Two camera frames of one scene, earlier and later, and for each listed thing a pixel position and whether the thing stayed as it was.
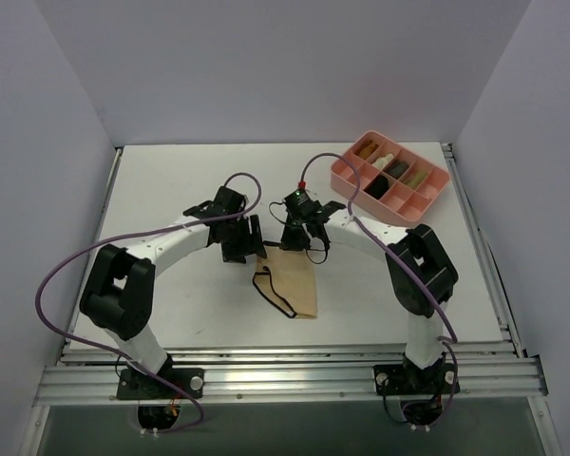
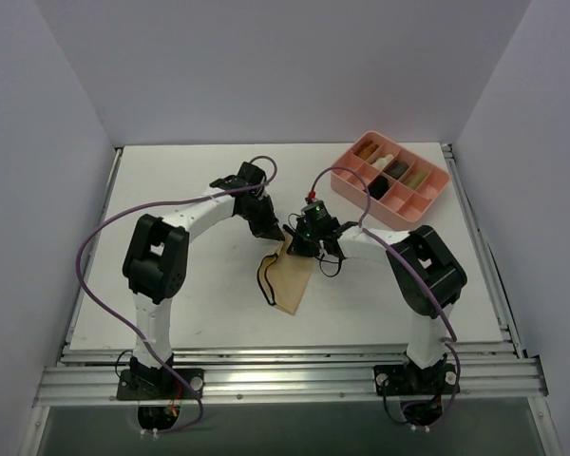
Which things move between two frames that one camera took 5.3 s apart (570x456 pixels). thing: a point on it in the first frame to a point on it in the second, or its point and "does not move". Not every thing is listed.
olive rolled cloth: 414,180 does not move
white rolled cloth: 381,162 does not move
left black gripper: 239,244 to 264,220
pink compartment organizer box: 395,183 does not move
